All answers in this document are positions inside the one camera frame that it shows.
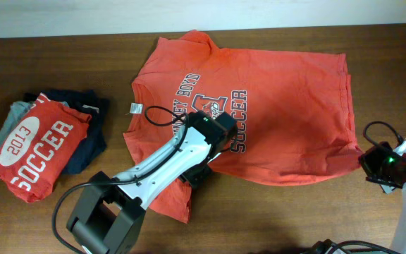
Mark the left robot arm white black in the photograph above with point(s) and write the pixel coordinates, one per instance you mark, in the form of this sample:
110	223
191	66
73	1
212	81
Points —
109	213

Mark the orange McKinney Boyd soccer t-shirt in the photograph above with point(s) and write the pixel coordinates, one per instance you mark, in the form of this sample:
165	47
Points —
294	109

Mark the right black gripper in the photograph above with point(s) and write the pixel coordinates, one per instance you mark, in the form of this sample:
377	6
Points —
368	160

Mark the folded grey shirt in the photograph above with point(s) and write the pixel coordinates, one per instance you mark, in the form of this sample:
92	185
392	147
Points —
16	113

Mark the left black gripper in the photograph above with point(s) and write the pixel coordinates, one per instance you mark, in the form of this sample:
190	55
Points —
197	178

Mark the folded red 2013 soccer shirt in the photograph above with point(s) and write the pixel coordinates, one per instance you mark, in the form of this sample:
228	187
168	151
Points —
34	153

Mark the folded navy blue shirt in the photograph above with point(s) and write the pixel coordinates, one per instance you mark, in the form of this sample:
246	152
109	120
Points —
94	144

